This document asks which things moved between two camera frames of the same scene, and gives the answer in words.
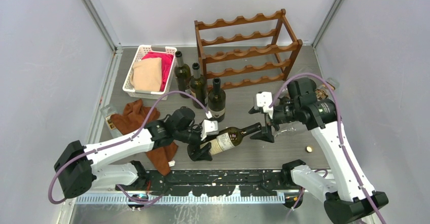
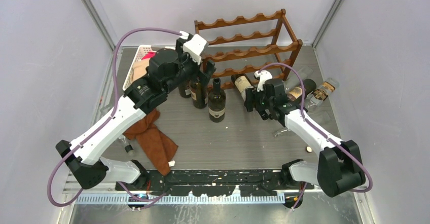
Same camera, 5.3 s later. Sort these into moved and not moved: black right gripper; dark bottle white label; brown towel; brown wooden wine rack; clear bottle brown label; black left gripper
Moved: black left gripper; dark bottle white label; black right gripper
Not moved: brown wooden wine rack; brown towel; clear bottle brown label
